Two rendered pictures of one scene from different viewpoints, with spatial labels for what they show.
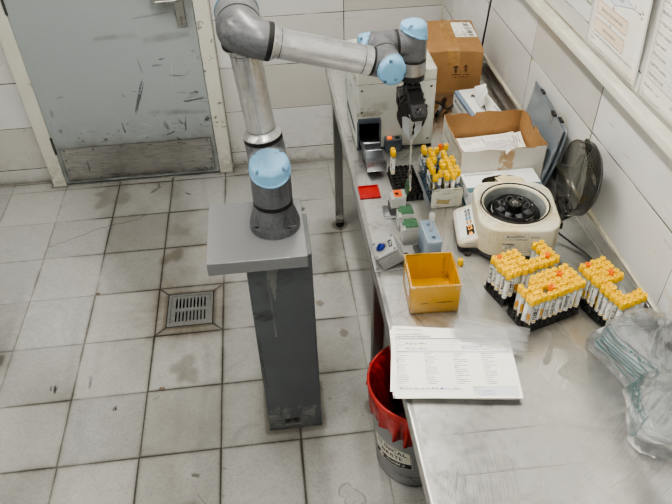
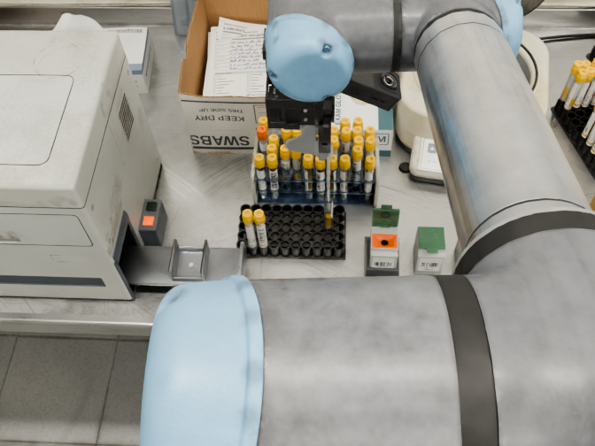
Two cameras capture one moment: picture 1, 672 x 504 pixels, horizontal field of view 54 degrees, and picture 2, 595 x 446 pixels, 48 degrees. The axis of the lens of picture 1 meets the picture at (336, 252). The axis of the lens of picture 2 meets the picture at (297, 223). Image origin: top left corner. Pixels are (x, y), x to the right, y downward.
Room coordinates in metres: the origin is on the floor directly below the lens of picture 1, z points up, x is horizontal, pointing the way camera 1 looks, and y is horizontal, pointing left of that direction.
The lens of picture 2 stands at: (1.67, 0.33, 1.80)
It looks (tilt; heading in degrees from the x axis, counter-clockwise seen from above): 57 degrees down; 282
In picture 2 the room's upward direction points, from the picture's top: 4 degrees counter-clockwise
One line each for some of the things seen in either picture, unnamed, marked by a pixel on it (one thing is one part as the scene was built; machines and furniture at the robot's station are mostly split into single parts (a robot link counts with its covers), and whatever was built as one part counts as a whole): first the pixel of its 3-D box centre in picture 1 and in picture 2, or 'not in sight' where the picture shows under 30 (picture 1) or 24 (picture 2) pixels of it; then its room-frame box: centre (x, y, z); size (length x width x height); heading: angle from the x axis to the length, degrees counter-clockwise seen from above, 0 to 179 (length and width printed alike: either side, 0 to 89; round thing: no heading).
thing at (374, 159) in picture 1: (372, 148); (175, 263); (1.96, -0.14, 0.92); 0.21 x 0.07 x 0.05; 6
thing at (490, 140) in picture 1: (491, 148); (262, 66); (1.90, -0.53, 0.95); 0.29 x 0.25 x 0.15; 96
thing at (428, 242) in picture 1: (429, 244); not in sight; (1.44, -0.27, 0.92); 0.10 x 0.07 x 0.10; 8
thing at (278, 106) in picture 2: (410, 91); (303, 76); (1.77, -0.23, 1.23); 0.09 x 0.08 x 0.12; 6
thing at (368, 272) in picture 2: (397, 208); (382, 260); (1.65, -0.20, 0.89); 0.09 x 0.05 x 0.04; 94
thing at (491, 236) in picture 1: (506, 218); (469, 99); (1.53, -0.51, 0.94); 0.30 x 0.24 x 0.12; 87
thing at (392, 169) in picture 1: (405, 171); (289, 215); (1.80, -0.24, 0.93); 0.17 x 0.09 x 0.11; 6
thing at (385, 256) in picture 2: (397, 201); (382, 250); (1.65, -0.20, 0.92); 0.05 x 0.04 x 0.06; 94
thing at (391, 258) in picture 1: (395, 251); not in sight; (1.42, -0.17, 0.92); 0.13 x 0.07 x 0.08; 96
